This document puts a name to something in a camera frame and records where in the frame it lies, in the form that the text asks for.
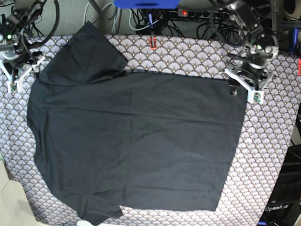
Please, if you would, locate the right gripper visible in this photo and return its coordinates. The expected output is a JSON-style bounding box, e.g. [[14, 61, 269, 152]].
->
[[0, 44, 49, 92]]

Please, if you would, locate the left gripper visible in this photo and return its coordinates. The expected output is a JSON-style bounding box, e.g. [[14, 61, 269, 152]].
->
[[224, 53, 275, 104]]

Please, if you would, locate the black T-shirt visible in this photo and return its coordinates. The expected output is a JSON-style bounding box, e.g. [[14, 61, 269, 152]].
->
[[27, 23, 247, 225]]

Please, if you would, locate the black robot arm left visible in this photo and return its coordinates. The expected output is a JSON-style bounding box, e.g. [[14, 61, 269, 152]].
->
[[224, 0, 279, 104]]

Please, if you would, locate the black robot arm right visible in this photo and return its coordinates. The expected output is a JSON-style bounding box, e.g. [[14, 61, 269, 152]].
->
[[0, 0, 59, 93]]

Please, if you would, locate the red clamp at right edge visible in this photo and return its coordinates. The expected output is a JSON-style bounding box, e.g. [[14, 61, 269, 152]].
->
[[298, 59, 301, 76]]

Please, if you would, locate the red and blue clamp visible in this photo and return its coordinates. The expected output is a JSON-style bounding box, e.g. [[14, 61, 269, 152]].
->
[[148, 14, 157, 49]]

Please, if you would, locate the black OpenArm box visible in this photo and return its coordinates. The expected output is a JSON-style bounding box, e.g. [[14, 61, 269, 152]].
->
[[257, 145, 301, 226]]

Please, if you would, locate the beige cardboard box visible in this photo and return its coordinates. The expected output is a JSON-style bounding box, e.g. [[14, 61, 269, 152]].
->
[[0, 161, 38, 226]]

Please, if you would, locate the white object at bottom edge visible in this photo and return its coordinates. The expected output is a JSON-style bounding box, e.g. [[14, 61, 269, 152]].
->
[[76, 220, 93, 226]]

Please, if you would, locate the blue plastic mount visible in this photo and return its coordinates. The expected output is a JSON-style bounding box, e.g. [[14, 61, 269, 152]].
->
[[114, 0, 179, 9]]

